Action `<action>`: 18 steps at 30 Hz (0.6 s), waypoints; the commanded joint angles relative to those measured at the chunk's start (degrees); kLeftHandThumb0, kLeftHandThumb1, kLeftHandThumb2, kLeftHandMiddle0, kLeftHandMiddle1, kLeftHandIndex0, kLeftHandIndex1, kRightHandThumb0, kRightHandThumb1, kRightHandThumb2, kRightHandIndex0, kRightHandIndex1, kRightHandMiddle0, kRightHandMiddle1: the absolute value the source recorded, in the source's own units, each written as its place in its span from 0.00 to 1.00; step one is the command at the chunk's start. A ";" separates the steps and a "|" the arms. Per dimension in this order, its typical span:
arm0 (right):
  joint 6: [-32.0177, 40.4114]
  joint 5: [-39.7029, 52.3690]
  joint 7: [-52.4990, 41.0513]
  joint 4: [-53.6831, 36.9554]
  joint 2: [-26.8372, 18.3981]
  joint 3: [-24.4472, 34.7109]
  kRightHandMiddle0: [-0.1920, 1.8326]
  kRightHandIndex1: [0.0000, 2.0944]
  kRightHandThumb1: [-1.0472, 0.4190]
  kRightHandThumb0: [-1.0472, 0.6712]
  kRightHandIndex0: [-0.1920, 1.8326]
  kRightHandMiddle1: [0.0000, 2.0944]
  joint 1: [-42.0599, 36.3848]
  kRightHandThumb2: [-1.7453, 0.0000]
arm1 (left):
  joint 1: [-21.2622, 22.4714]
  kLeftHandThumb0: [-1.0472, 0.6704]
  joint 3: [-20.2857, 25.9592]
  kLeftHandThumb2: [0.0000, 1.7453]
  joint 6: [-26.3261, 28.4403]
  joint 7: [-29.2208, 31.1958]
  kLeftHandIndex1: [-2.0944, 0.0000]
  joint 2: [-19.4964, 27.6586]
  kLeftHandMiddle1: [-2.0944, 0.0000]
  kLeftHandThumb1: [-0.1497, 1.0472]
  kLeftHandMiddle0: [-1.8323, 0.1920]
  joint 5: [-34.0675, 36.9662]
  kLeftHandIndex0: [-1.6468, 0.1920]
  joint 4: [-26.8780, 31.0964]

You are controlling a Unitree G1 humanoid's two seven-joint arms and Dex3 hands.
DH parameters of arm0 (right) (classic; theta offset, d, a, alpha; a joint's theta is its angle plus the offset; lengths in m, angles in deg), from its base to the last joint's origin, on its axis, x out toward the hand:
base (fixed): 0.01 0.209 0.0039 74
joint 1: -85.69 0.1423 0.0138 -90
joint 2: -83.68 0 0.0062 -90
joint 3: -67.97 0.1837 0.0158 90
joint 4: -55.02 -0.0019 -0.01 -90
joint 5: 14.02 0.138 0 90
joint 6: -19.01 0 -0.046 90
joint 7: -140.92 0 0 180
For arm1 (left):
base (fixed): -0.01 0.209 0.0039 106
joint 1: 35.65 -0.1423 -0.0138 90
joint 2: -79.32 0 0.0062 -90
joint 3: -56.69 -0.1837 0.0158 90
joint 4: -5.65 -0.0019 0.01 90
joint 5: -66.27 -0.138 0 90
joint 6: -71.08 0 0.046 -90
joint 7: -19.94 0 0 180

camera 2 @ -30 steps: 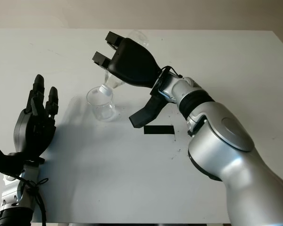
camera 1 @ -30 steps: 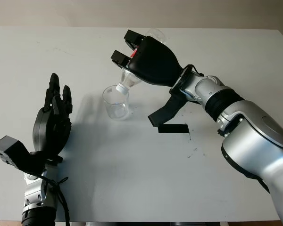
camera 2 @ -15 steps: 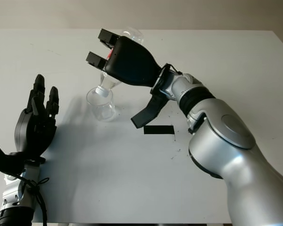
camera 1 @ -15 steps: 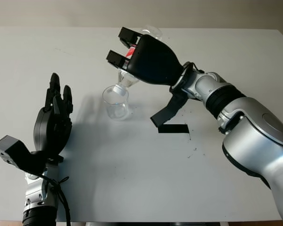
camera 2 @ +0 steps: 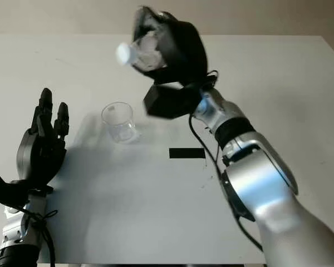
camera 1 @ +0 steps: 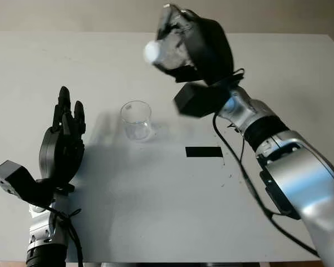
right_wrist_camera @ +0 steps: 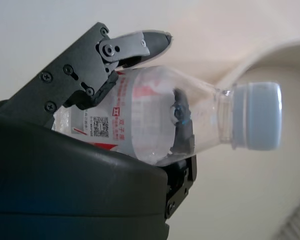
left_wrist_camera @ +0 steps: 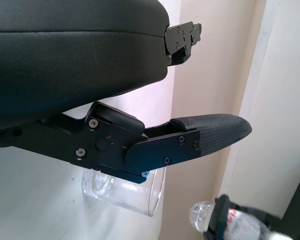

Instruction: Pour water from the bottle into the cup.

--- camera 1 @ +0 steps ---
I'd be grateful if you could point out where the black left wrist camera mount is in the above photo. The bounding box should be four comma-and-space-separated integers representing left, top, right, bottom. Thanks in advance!
0, 160, 58, 209

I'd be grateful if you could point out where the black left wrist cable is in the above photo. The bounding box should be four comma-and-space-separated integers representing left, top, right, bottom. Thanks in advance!
47, 205, 83, 267

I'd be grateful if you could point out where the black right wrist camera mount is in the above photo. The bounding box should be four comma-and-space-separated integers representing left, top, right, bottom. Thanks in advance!
174, 82, 232, 119

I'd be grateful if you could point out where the black tape strip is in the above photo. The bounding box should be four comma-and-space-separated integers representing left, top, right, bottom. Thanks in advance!
185, 146, 223, 159

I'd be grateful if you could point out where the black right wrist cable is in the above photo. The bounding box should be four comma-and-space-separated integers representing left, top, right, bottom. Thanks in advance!
212, 68, 321, 258

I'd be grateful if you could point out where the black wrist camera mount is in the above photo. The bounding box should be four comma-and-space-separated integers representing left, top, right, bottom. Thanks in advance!
174, 82, 232, 119
0, 160, 58, 209

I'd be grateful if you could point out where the clear glass cup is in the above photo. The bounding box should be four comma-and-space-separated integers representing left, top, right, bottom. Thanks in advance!
120, 100, 153, 143

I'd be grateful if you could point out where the clear red-label water bottle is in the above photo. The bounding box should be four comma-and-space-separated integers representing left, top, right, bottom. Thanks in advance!
144, 36, 196, 72

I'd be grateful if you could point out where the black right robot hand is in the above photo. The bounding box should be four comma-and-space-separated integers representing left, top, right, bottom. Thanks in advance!
155, 3, 236, 86

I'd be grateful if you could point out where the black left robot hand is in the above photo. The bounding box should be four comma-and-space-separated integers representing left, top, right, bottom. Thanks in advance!
38, 86, 87, 191

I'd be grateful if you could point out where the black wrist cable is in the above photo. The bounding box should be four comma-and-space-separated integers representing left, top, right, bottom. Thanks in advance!
212, 68, 321, 258
47, 205, 83, 267

